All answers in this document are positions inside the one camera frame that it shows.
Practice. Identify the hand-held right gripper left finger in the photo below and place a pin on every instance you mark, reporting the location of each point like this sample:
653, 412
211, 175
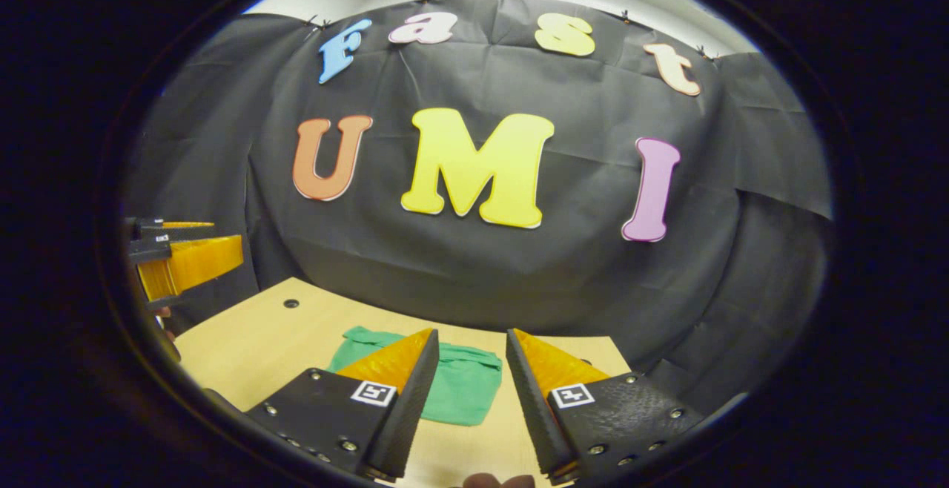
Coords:
411, 414

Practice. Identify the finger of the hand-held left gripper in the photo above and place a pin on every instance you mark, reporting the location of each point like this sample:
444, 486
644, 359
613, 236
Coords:
200, 262
185, 233

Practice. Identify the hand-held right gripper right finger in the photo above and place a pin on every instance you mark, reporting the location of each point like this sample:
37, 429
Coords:
534, 414

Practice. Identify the green T-shirt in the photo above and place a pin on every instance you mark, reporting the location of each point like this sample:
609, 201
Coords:
463, 391

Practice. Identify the black backdrop cloth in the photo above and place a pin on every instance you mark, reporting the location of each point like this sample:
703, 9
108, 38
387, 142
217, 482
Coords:
519, 280

